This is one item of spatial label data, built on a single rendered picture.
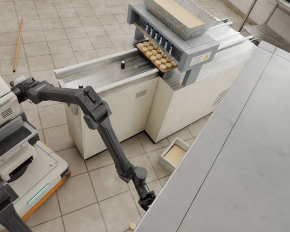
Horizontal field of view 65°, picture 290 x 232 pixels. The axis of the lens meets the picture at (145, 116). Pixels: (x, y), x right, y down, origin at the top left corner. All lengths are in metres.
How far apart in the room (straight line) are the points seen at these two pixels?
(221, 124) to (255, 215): 0.10
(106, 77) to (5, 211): 1.21
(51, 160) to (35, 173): 0.15
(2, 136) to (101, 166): 1.14
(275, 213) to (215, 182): 0.06
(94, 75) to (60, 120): 0.94
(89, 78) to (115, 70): 0.23
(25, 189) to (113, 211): 0.72
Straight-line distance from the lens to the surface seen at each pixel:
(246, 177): 0.27
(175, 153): 2.38
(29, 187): 1.94
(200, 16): 1.85
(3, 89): 1.13
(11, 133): 1.35
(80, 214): 2.11
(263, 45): 0.49
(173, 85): 1.82
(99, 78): 1.76
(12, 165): 1.54
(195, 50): 1.63
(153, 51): 1.97
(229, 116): 0.31
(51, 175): 1.95
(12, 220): 0.85
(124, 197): 2.15
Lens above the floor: 2.02
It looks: 50 degrees down
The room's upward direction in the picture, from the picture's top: 15 degrees clockwise
